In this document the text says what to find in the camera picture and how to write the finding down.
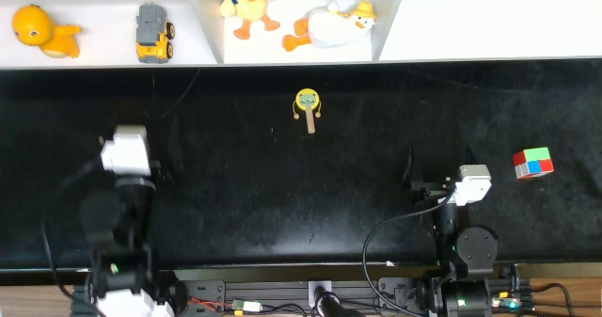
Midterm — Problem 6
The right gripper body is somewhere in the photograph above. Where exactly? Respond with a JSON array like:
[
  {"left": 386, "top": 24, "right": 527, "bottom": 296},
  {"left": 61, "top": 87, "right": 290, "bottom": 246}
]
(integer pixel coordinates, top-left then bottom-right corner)
[{"left": 411, "top": 179, "right": 455, "bottom": 201}]

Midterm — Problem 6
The many-coloured puzzle cube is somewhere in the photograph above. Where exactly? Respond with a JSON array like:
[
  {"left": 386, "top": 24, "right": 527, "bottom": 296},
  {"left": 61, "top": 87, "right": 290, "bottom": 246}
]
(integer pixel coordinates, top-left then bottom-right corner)
[{"left": 512, "top": 146, "right": 556, "bottom": 181}]

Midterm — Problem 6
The white shelf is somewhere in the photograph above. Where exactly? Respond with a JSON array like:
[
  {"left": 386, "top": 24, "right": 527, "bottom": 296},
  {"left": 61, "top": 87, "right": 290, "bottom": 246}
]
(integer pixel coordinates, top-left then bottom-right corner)
[{"left": 0, "top": 0, "right": 602, "bottom": 70}]

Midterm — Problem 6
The white plush duck yellow hat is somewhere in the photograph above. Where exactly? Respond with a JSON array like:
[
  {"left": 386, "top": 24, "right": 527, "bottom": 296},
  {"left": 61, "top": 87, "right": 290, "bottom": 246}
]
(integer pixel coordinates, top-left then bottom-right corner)
[{"left": 280, "top": 0, "right": 378, "bottom": 53}]

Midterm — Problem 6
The grey and yellow toy truck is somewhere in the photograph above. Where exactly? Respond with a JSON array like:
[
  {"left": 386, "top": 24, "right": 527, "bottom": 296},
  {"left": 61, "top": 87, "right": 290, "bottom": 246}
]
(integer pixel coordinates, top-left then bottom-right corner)
[{"left": 135, "top": 2, "right": 177, "bottom": 65}]

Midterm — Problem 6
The yellow rubber duck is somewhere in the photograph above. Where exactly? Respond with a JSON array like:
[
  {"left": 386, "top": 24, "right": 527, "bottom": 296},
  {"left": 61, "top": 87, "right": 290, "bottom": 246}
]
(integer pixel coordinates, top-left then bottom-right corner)
[{"left": 11, "top": 4, "right": 84, "bottom": 59}]

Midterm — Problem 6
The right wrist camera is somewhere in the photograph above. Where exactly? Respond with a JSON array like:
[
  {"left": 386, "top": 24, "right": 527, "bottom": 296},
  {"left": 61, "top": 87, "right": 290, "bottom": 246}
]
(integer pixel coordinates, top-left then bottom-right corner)
[{"left": 452, "top": 164, "right": 493, "bottom": 208}]

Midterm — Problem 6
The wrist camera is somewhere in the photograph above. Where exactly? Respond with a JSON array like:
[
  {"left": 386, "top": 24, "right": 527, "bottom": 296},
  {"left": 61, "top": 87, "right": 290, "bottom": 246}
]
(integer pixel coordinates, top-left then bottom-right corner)
[
  {"left": 100, "top": 124, "right": 152, "bottom": 177},
  {"left": 452, "top": 164, "right": 493, "bottom": 208}
]

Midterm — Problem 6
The black cable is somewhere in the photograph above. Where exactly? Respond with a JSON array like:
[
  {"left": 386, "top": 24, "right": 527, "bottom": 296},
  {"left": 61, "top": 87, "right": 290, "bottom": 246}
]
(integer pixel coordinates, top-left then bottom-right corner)
[
  {"left": 40, "top": 159, "right": 103, "bottom": 309},
  {"left": 361, "top": 189, "right": 456, "bottom": 317}
]

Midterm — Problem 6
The yellow rattle drum wooden handle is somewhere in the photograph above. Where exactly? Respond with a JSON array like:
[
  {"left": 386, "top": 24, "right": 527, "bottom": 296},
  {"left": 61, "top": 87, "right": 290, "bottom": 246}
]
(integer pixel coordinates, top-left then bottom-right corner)
[{"left": 292, "top": 87, "right": 324, "bottom": 135}]

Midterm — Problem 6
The mounting rail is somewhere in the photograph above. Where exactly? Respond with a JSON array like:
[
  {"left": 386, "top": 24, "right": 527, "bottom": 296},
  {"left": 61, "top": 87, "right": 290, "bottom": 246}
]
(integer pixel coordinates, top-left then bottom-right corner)
[{"left": 157, "top": 262, "right": 578, "bottom": 317}]

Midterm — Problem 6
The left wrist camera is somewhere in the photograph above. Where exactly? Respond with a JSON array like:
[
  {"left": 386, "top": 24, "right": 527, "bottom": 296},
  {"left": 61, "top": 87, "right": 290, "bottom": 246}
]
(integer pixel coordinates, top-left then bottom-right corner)
[{"left": 100, "top": 124, "right": 152, "bottom": 177}]

